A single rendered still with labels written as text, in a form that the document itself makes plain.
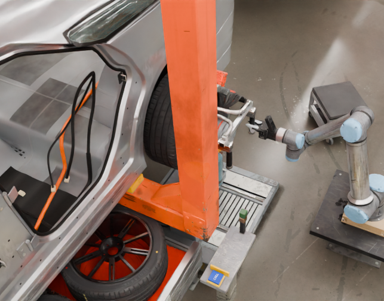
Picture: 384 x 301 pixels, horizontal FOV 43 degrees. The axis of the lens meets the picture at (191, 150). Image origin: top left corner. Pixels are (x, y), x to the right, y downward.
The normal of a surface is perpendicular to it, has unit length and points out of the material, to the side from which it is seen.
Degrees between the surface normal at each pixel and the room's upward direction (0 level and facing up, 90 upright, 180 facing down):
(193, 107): 90
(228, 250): 0
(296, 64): 0
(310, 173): 0
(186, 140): 90
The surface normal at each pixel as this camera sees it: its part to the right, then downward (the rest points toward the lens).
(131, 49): 0.86, 0.21
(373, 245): -0.05, -0.69
